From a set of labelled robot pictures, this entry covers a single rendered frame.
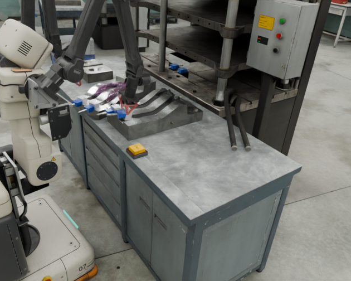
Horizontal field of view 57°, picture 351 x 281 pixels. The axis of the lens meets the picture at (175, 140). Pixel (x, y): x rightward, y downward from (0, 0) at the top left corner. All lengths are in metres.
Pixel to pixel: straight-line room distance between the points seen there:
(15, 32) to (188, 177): 0.92
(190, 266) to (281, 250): 0.97
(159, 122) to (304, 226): 1.39
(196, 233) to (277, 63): 1.09
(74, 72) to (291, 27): 1.15
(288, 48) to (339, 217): 1.43
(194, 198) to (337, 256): 1.38
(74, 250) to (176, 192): 0.74
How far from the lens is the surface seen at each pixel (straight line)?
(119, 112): 1.68
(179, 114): 1.82
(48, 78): 1.34
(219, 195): 1.39
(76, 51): 1.36
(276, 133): 2.80
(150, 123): 1.73
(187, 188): 1.40
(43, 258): 1.88
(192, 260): 1.51
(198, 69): 2.54
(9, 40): 1.46
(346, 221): 2.80
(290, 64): 1.97
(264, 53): 2.04
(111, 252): 2.21
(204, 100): 2.27
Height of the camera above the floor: 1.68
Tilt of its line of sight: 31 degrees down
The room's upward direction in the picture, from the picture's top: 4 degrees clockwise
